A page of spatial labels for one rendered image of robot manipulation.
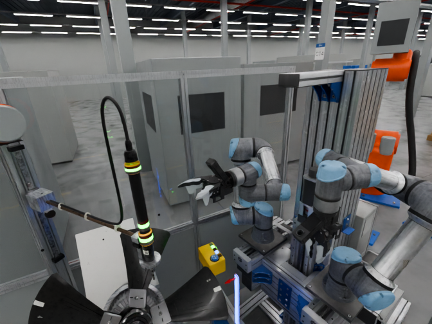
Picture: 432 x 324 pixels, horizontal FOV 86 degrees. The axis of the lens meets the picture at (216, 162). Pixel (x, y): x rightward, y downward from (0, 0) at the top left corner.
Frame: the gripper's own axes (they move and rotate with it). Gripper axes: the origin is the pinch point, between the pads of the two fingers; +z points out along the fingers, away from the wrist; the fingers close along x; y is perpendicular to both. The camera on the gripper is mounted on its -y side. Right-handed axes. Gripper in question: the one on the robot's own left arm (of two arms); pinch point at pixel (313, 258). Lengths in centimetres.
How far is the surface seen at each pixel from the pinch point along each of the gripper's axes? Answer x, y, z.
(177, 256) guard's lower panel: 96, -24, 69
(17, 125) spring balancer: 83, -87, -44
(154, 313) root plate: 26, -53, 25
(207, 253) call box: 55, -16, 36
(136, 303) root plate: 30, -58, 19
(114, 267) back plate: 56, -64, 22
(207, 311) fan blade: 17.8, -33.7, 25.9
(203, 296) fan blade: 23.4, -32.9, 24.1
